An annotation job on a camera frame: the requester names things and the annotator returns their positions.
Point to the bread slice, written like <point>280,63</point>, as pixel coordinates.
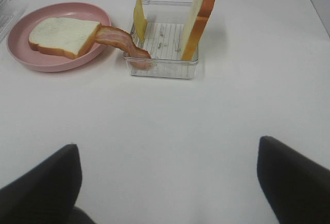
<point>67,37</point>
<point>198,16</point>

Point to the pink bacon strip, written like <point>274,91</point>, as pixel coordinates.
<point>122,40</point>

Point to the clear plastic tray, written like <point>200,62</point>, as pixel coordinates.
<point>165,22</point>
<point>11,12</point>

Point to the pink round plate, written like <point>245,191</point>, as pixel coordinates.
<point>17,40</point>

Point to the clear left plastic tray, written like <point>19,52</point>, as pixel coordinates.
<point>11,12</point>

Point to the clear right plastic tray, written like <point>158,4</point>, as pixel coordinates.
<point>165,22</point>

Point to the yellow cheese slice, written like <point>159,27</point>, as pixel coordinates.
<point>140,22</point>

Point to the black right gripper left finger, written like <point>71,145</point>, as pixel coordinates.
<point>47,193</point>

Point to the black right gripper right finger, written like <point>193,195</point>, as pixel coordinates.
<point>296,188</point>

